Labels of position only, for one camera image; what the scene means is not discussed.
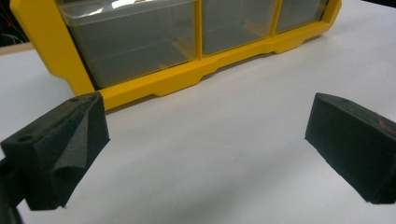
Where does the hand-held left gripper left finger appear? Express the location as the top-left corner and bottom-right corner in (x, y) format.
(0, 91), (111, 211)

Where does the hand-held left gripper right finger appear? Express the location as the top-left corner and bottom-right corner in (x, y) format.
(304, 91), (396, 205)

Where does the large clear plastic drawer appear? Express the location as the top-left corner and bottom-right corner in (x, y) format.
(57, 0), (197, 90)

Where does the dark equipment with cables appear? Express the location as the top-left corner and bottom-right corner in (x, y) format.
(0, 0), (31, 48)

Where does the yellow plastic drawer organizer frame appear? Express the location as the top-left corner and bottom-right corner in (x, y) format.
(8, 0), (343, 112)

